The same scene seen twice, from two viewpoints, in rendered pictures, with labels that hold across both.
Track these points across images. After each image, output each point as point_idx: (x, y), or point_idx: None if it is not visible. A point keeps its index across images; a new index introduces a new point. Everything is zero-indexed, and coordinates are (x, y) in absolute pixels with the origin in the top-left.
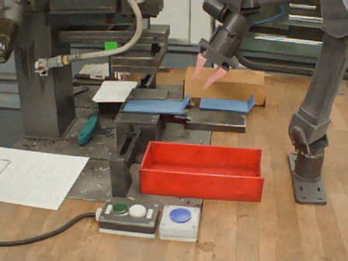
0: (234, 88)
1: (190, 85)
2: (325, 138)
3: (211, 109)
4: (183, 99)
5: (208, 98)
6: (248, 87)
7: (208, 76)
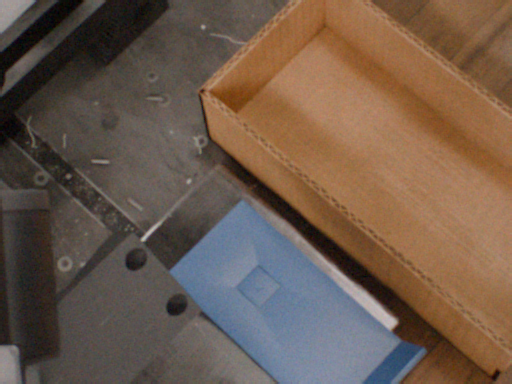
0: (379, 255)
1: (224, 125)
2: None
3: (204, 312)
4: (208, 135)
5: (289, 200)
6: (437, 300)
7: (399, 56)
